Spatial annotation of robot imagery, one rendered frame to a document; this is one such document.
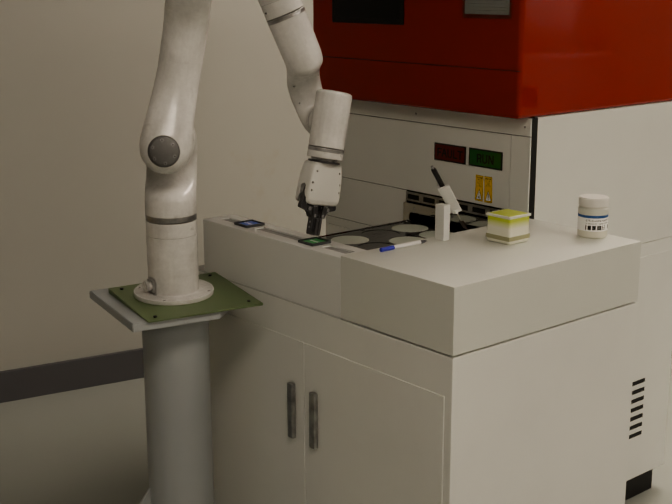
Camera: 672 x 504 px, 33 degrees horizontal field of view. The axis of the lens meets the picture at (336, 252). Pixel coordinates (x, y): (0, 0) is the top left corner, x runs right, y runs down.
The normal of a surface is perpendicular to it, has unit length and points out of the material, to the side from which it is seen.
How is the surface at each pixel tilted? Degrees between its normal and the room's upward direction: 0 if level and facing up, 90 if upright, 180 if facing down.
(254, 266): 90
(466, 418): 90
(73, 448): 0
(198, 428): 90
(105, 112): 90
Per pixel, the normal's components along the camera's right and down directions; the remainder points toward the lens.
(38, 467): 0.00, -0.97
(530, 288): 0.65, 0.18
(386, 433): -0.77, 0.15
